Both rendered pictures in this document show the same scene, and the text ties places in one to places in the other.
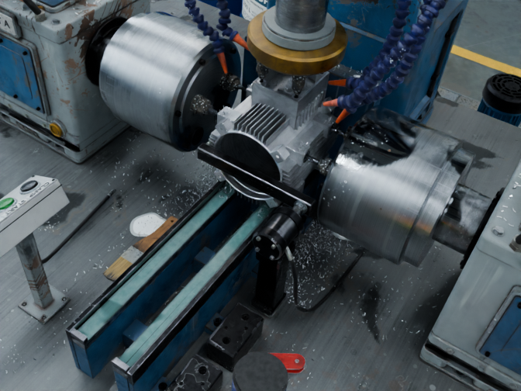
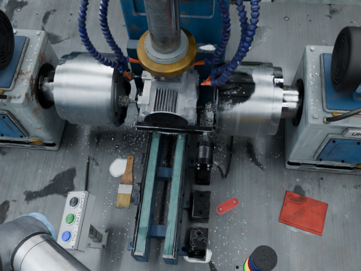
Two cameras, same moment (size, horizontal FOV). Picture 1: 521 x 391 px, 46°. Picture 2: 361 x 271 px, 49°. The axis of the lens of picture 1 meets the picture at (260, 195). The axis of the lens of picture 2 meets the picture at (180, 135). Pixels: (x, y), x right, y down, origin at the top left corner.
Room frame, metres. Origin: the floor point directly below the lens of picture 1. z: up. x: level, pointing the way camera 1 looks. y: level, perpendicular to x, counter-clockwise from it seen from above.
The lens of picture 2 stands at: (0.24, 0.19, 2.20)
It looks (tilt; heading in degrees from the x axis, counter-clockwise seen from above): 64 degrees down; 342
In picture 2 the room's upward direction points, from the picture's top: 5 degrees counter-clockwise
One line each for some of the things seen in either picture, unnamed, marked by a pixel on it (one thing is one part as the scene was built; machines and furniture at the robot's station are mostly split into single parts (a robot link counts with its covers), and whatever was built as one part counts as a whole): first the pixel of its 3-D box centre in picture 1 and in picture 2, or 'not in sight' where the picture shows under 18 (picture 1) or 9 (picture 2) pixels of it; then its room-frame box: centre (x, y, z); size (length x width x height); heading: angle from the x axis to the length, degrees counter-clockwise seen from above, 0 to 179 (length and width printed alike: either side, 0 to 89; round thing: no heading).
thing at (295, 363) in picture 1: (281, 363); (227, 206); (0.56, -0.07, 0.81); 0.09 x 0.03 x 0.02; 95
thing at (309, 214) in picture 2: not in sight; (303, 212); (0.43, -0.30, 0.80); 0.15 x 0.12 x 0.01; 47
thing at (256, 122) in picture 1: (274, 140); (170, 98); (0.93, -0.02, 1.01); 0.20 x 0.19 x 0.19; 151
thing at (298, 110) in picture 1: (289, 92); (169, 72); (0.97, -0.04, 1.11); 0.12 x 0.11 x 0.07; 151
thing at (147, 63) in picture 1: (154, 72); (81, 88); (1.08, 0.25, 1.04); 0.37 x 0.25 x 0.25; 61
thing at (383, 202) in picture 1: (407, 192); (253, 99); (0.80, -0.27, 1.04); 0.41 x 0.25 x 0.25; 61
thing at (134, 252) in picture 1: (145, 247); (127, 181); (0.79, 0.23, 0.80); 0.21 x 0.05 x 0.01; 151
